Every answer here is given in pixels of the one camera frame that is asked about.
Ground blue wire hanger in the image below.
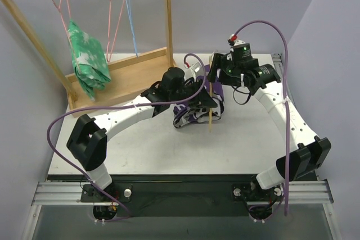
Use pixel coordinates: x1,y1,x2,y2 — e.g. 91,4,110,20
125,0,138,57

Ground purple camouflage trousers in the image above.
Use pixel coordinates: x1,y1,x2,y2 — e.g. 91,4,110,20
173,72,224,128

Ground yellow plastic hanger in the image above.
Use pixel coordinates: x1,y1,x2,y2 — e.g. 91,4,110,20
209,52,214,133

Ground right pink wire hanger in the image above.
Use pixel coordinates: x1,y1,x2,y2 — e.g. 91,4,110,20
101,0,129,63

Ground pink wire hanger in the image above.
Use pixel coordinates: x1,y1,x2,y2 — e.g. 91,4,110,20
101,0,129,63
42,0,85,66

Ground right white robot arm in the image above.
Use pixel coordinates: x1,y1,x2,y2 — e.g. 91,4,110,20
208,52,331,200

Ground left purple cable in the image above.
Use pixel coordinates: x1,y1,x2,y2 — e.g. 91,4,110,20
46,53,209,221

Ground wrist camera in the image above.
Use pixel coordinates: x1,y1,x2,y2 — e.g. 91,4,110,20
184,62,204,80
229,38,259,69

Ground green patterned garment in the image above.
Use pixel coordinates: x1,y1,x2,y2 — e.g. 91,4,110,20
67,20,111,101

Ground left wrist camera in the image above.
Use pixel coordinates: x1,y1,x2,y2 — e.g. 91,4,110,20
184,62,204,80

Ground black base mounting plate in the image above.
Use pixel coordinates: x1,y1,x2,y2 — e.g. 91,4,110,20
80,174,282,220

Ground aluminium frame rail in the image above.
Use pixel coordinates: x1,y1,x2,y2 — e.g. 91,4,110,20
22,53,338,240

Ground left pink wire hanger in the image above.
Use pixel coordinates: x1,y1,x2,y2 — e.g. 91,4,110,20
42,0,85,66

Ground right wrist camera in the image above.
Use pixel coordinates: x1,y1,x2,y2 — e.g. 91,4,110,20
229,38,259,69

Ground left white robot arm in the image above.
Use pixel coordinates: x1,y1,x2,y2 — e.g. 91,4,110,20
66,64,217,201

